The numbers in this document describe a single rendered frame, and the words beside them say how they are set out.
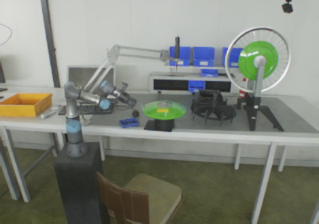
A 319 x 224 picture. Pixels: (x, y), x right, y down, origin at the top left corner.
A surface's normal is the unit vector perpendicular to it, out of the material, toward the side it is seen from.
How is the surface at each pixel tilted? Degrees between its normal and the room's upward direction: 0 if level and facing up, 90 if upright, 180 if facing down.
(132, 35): 90
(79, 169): 90
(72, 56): 90
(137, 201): 90
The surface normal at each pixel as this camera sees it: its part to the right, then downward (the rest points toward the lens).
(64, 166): 0.06, 0.36
